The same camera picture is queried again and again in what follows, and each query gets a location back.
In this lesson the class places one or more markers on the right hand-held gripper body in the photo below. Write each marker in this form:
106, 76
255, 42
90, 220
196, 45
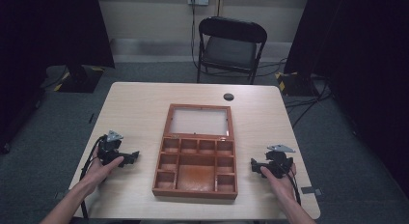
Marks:
279, 162

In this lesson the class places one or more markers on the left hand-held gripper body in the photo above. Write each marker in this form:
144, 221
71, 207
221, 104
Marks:
107, 151

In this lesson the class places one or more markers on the person's left hand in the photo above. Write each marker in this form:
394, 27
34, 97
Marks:
99, 171

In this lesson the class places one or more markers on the person's right hand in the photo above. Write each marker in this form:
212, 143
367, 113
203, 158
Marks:
280, 183

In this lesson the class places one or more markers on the grey tape strip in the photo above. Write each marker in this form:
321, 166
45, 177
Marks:
311, 190

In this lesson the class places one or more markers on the wooden compartment box with lid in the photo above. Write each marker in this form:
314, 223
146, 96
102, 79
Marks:
196, 159

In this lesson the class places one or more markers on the black round table grommet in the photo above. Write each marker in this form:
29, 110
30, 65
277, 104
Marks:
228, 97

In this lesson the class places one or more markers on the black striped-tape stand base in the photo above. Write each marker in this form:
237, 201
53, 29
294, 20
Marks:
78, 82
295, 84

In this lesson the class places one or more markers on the black folding chair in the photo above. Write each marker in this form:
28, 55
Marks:
230, 50

